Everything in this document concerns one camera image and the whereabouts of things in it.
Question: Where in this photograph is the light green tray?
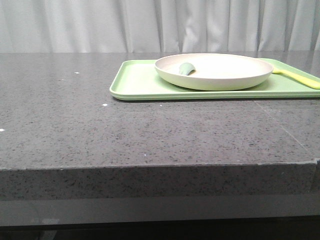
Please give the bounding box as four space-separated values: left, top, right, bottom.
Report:
109 59 320 101

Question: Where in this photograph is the yellow plastic fork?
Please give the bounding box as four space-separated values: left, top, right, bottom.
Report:
272 67 320 90

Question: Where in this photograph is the white curtain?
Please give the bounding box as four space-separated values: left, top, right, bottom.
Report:
0 0 320 53

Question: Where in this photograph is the teal green spoon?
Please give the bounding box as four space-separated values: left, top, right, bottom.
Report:
179 62 196 76

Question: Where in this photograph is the beige round plate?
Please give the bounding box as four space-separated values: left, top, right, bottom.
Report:
155 53 273 91

